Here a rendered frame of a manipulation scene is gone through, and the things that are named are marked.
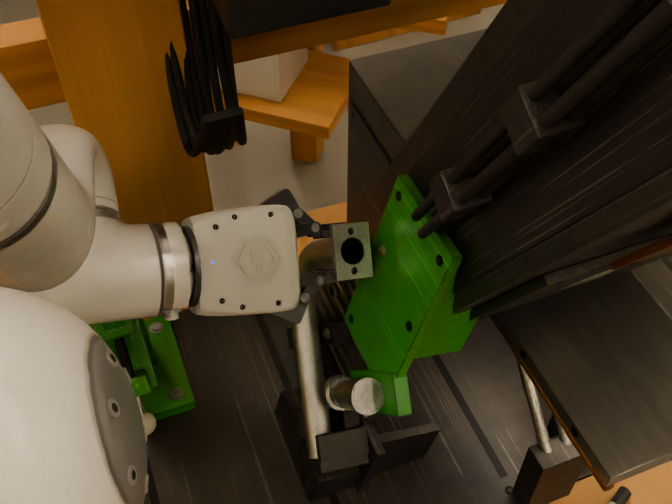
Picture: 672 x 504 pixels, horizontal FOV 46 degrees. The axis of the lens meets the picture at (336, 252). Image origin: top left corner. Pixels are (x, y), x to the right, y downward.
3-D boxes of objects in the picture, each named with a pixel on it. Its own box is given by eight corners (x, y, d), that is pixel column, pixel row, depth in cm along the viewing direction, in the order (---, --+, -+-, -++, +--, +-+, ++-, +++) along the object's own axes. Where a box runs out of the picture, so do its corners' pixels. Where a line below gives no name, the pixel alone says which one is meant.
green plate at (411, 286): (451, 389, 85) (529, 250, 71) (383, 402, 82) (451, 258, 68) (406, 310, 92) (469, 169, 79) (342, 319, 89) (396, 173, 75)
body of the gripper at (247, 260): (190, 326, 69) (308, 310, 74) (180, 209, 68) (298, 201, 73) (169, 320, 75) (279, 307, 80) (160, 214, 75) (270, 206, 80)
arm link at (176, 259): (167, 324, 67) (201, 319, 69) (158, 220, 67) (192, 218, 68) (146, 318, 75) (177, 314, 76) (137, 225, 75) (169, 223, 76)
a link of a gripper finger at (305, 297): (303, 304, 76) (365, 297, 79) (300, 271, 76) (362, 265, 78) (290, 303, 79) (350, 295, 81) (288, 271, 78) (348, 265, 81)
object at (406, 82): (584, 282, 114) (655, 90, 89) (393, 346, 107) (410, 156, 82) (520, 199, 126) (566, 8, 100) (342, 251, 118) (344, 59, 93)
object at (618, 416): (743, 435, 76) (756, 419, 74) (601, 494, 72) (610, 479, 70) (532, 177, 100) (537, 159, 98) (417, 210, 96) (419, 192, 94)
